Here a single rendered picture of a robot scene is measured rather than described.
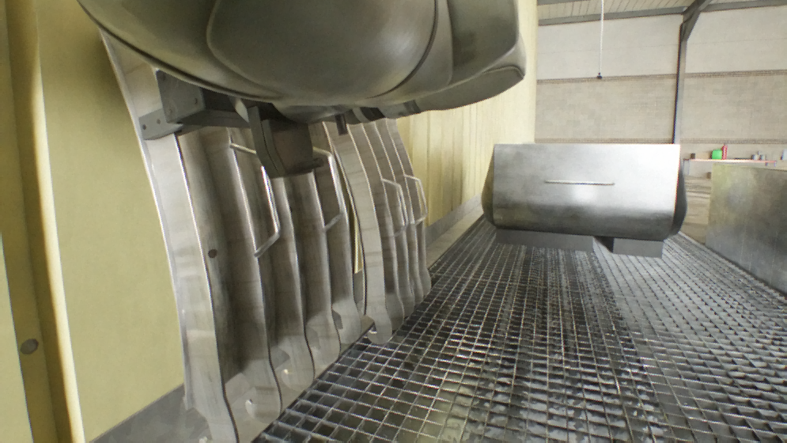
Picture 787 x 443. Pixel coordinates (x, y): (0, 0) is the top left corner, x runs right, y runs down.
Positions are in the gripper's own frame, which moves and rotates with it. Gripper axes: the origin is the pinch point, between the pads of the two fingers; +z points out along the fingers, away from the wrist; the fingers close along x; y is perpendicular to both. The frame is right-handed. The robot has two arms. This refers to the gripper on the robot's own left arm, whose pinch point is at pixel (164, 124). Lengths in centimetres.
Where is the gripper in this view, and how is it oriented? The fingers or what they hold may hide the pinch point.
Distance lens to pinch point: 50.2
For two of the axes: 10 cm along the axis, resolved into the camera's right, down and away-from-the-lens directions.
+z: -9.1, 1.8, 3.9
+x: -3.7, 1.2, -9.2
